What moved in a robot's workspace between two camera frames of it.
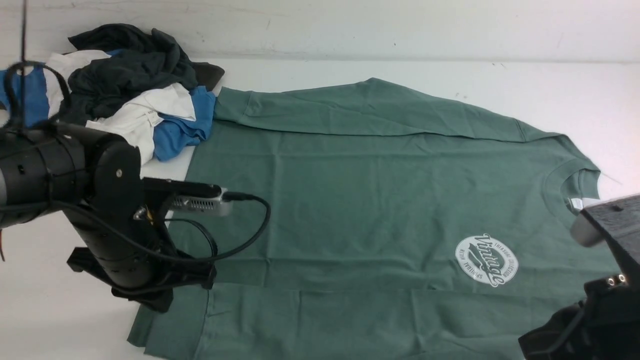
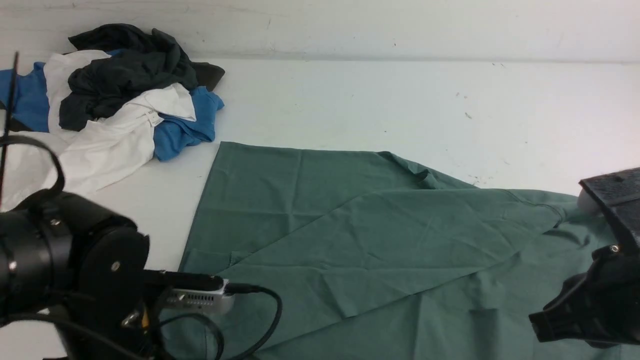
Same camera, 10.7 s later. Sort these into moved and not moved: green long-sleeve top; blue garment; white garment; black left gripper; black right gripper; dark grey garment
Moved: black right gripper; green long-sleeve top; black left gripper
Not moved: blue garment; dark grey garment; white garment
